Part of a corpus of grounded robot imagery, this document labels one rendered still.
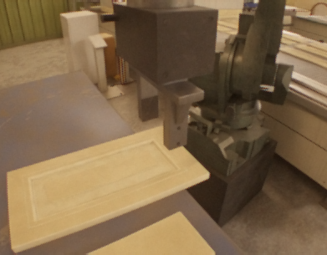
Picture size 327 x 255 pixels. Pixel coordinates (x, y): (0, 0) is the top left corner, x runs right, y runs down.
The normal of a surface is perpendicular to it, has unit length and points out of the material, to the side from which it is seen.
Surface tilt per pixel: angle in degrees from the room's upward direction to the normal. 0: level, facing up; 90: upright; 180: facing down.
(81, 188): 0
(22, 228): 0
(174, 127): 90
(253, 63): 63
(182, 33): 90
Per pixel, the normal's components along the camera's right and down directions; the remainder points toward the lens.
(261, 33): -0.39, 0.07
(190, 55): 0.48, 0.48
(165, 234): 0.00, -0.83
